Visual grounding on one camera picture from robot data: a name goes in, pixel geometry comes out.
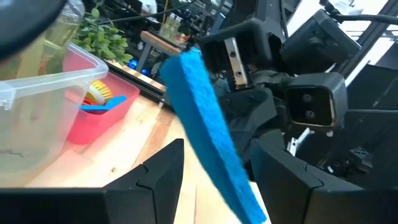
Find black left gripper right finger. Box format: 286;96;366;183
249;138;398;224

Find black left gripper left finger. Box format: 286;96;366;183
0;138;185;224

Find blue sponge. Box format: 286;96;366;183
159;46;269;224

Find black camera mount edge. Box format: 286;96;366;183
0;0;68;62

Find small green potted plant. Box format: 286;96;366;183
70;6;135;67

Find computer tower with blue light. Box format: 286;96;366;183
126;57;149;77

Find silver aluminium rail strip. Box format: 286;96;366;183
285;126;312;157

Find tall clear plastic bin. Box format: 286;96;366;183
0;42;109;188

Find background soap pump bottle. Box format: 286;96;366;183
160;12;175;39
172;16;183;39

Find wooden background table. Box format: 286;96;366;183
134;30;185;73

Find red plastic bin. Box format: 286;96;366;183
63;46;141;146

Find yellow-green dish brush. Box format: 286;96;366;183
85;79;115;106

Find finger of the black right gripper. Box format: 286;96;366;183
217;88;285;166
198;17;282;96

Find blue dish brush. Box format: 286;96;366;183
80;95;128;114

